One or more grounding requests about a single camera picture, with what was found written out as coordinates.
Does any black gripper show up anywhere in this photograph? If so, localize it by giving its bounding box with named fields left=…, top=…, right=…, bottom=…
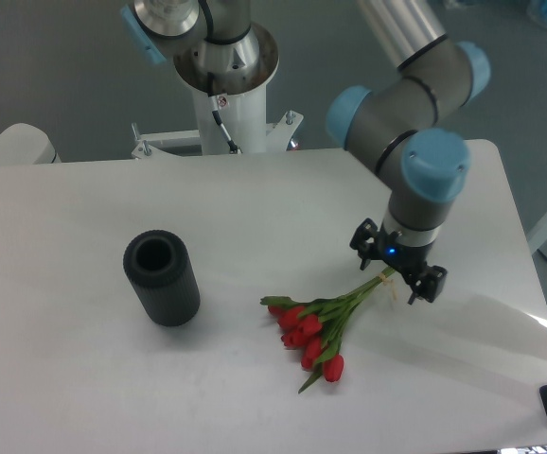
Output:
left=349, top=218, right=448, bottom=305

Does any red tulip bouquet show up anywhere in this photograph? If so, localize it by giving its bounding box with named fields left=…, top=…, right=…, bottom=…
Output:
left=259, top=267, right=395, bottom=393

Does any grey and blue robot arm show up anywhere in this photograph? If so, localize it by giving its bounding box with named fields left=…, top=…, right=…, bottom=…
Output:
left=121, top=1, right=490, bottom=302

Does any black ribbed cylindrical vase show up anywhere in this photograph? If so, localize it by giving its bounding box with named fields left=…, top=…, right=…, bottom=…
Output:
left=123, top=230, right=201, bottom=327

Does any white rounded furniture corner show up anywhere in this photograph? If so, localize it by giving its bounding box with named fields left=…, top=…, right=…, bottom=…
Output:
left=0, top=123, right=62, bottom=166

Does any black cable on pedestal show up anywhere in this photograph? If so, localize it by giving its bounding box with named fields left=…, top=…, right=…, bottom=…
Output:
left=206, top=73, right=242, bottom=155

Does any white pedestal base bracket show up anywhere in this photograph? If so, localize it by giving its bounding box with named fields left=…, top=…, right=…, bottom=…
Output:
left=131, top=110, right=304, bottom=160

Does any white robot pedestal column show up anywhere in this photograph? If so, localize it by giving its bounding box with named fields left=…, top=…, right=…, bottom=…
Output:
left=174, top=23, right=279, bottom=155

